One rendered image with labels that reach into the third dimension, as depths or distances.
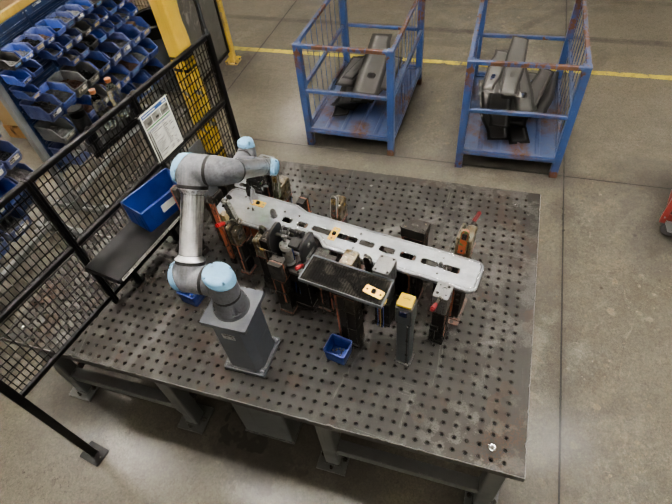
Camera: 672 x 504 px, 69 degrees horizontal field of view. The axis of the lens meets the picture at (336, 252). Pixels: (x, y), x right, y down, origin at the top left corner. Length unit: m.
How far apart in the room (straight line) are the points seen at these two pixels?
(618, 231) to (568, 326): 0.95
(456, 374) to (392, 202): 1.13
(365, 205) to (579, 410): 1.65
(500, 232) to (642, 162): 2.10
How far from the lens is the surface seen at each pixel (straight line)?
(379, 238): 2.33
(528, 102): 4.20
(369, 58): 4.68
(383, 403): 2.22
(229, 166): 1.87
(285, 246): 2.21
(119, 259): 2.56
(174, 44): 2.87
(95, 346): 2.76
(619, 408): 3.23
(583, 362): 3.30
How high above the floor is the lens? 2.74
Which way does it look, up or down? 49 degrees down
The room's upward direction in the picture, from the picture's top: 8 degrees counter-clockwise
